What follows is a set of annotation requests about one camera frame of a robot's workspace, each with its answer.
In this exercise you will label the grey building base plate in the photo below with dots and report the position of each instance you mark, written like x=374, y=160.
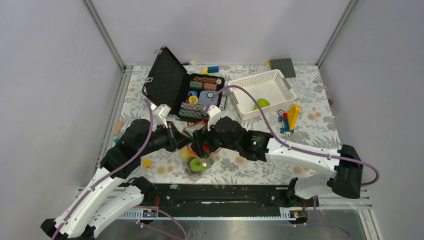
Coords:
x=285, y=65

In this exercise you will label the white perforated plastic basket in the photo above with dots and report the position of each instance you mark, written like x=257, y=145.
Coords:
x=271, y=86

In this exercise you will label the small yellow toy brick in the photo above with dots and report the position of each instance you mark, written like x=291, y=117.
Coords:
x=147, y=163

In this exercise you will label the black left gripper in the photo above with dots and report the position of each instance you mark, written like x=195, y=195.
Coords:
x=176, y=138

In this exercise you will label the light green toy pepper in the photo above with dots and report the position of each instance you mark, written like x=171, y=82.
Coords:
x=198, y=165

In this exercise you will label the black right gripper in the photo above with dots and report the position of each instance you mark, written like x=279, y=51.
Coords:
x=201, y=136

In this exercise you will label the blue toy brick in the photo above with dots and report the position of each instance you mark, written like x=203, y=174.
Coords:
x=213, y=69

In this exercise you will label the green toy apple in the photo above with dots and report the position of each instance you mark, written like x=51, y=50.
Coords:
x=263, y=103

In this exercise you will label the clear zip bag orange zipper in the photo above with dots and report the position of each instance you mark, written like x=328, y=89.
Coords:
x=201, y=150

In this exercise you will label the tan wooden block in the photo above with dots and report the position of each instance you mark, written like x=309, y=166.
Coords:
x=118, y=127

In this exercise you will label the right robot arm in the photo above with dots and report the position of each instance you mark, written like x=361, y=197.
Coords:
x=333, y=173

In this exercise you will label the black poker chip case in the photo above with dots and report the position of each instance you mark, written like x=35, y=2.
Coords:
x=169, y=83

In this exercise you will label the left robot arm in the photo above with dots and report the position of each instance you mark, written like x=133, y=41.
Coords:
x=86, y=217

